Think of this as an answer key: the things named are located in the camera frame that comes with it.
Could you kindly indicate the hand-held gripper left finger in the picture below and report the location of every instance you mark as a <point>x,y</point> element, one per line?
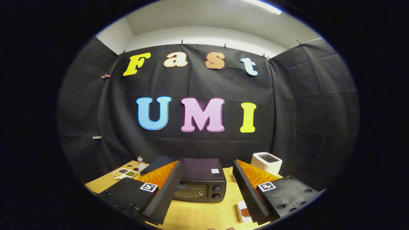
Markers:
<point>167,195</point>

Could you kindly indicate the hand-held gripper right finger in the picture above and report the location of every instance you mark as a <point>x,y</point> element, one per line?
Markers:
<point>247,195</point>

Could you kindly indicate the reddish-brown meat strip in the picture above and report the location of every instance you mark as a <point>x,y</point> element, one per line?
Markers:
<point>244,212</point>

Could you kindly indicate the black toaster oven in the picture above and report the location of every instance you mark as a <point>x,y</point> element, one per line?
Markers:
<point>201,171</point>

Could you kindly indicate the white toaster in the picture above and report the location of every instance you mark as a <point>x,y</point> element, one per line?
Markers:
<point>266,163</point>

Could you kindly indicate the white slotted dish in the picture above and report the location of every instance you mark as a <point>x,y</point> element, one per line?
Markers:
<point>239,210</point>

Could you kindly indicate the clear plastic bottle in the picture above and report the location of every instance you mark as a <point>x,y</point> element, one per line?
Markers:
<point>141,165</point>

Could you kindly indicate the white divided dish with grains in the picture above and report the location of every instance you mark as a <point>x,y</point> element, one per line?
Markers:
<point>124,173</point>

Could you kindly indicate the black backdrop cloth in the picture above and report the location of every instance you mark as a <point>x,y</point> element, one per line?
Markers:
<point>191,147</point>

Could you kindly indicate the ceiling light strip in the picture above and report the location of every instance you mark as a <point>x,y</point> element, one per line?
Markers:
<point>263,6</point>

